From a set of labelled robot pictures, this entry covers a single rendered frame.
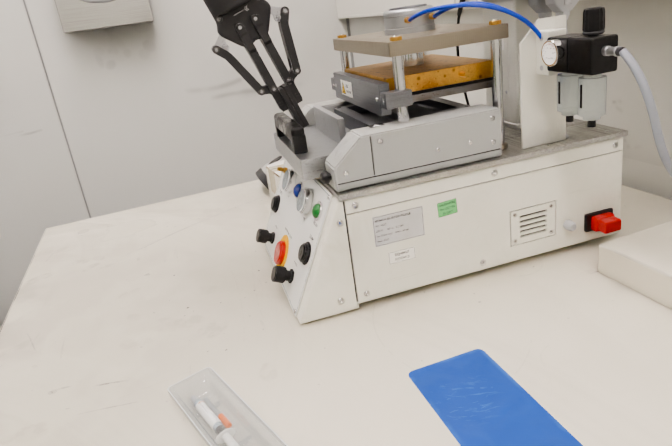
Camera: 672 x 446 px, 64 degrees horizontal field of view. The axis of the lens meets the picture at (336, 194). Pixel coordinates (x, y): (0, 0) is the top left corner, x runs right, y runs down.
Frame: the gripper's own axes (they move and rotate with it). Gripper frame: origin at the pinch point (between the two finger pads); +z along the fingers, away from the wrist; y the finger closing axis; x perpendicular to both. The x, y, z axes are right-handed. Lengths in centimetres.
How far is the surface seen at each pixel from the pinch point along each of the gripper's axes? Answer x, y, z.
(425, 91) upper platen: 9.7, -17.0, 5.8
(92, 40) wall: -142, 39, -27
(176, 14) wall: -144, 7, -21
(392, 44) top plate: 13.3, -14.2, -3.3
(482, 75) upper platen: 9.9, -25.9, 8.2
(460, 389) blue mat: 37.9, 2.8, 28.1
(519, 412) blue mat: 43, -1, 29
